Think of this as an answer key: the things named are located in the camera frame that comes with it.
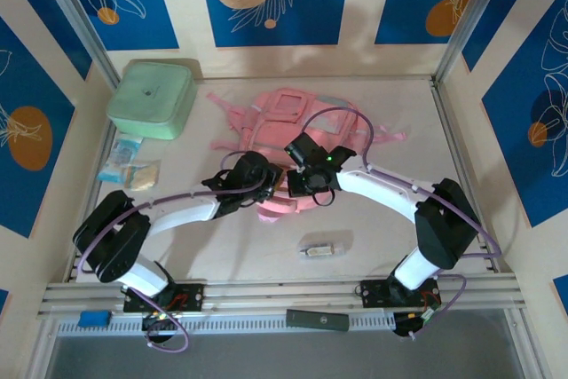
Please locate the small circuit board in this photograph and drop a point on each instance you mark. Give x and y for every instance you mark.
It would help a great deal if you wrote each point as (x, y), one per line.
(417, 319)
(160, 317)

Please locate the dark bar-shaped device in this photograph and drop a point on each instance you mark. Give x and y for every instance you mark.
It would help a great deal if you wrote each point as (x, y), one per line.
(317, 319)

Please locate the blue block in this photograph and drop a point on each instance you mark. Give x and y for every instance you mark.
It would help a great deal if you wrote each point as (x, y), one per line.
(94, 318)

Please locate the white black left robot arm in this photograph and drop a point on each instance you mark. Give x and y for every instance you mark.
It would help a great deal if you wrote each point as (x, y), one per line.
(186, 215)

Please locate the aluminium frame post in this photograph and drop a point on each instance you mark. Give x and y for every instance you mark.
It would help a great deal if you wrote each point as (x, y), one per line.
(475, 19)
(75, 15)

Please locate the mint green square case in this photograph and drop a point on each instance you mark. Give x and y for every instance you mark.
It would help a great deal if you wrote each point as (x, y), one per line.
(151, 99)

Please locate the pink student backpack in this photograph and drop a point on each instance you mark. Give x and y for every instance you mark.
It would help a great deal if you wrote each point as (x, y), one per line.
(284, 121)

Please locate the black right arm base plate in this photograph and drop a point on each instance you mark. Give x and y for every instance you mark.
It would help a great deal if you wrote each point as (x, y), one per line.
(373, 292)

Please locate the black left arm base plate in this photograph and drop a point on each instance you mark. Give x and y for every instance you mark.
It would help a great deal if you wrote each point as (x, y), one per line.
(191, 297)

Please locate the aluminium front rail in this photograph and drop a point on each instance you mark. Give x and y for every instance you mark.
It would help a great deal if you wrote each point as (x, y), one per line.
(275, 294)

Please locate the beige snack packet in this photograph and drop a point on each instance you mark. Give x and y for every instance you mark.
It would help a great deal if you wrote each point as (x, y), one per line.
(144, 177)

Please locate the clear pouch with pens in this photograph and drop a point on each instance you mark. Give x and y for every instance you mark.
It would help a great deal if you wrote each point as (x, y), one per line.
(324, 246)

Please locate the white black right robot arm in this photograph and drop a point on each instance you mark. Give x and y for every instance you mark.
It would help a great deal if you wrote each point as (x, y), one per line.
(377, 188)

